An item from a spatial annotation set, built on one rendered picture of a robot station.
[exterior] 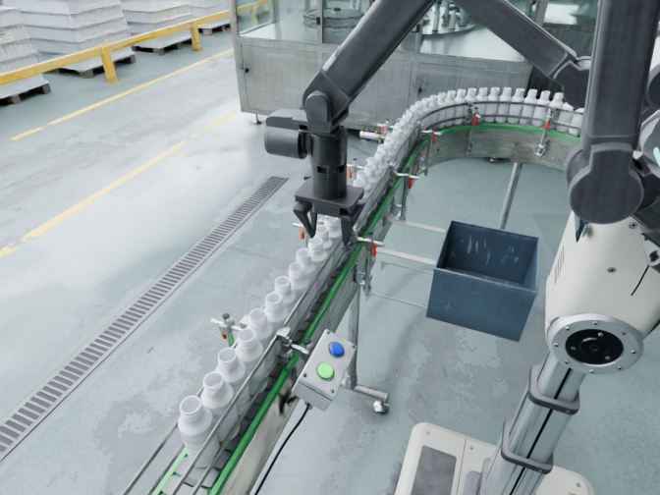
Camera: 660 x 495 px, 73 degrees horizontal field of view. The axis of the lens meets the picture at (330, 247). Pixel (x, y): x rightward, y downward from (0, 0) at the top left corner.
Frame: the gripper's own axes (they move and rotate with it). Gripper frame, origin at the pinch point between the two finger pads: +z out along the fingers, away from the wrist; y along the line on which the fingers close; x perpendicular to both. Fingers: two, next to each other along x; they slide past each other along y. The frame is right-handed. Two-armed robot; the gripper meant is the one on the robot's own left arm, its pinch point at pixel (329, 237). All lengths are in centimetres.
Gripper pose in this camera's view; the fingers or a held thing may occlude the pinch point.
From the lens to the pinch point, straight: 78.9
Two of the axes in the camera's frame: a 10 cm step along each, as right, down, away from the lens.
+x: 3.8, -5.5, 7.4
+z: 0.0, 8.0, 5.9
